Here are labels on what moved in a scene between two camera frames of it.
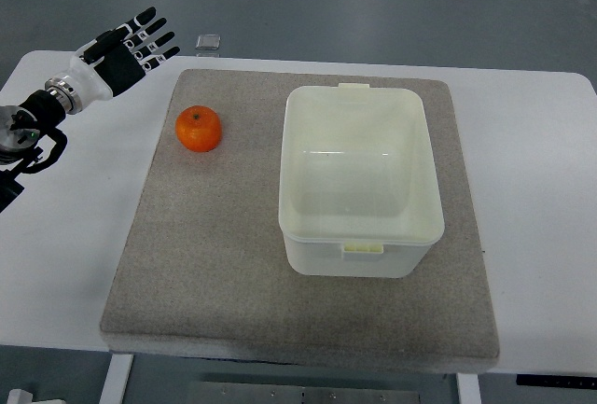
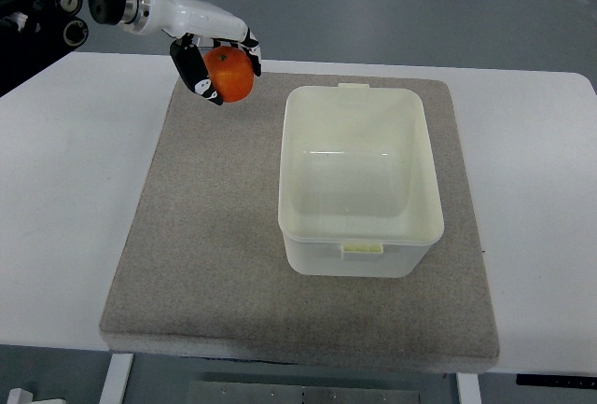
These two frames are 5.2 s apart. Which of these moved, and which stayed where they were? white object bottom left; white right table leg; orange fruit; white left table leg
Moved: orange fruit
Stayed: white left table leg; white object bottom left; white right table leg
